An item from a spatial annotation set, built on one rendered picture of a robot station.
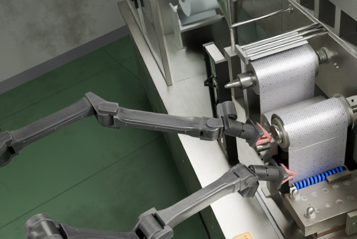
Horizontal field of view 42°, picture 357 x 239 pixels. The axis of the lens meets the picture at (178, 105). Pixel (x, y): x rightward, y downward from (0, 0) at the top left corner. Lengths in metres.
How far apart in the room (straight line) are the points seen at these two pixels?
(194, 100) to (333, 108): 0.95
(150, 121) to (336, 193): 0.75
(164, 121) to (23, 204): 2.12
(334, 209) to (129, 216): 1.72
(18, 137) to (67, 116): 0.18
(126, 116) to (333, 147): 0.79
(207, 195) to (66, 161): 2.28
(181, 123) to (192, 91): 0.95
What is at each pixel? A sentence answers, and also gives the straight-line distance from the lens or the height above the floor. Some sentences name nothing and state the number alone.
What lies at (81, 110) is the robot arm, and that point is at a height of 1.46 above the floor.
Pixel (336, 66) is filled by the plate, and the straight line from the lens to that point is 1.96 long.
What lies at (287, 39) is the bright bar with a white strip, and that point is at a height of 1.45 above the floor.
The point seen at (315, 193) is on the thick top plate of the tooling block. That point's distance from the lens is 1.87.
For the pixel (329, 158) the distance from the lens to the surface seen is 1.89.
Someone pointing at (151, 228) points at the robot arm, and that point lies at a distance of 1.54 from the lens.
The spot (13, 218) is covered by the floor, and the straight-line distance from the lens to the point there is 3.55.
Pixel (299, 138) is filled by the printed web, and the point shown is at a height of 1.25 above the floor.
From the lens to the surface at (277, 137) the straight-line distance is 1.74.
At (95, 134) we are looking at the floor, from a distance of 3.90.
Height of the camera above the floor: 2.46
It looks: 38 degrees down
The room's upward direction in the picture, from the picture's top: 11 degrees counter-clockwise
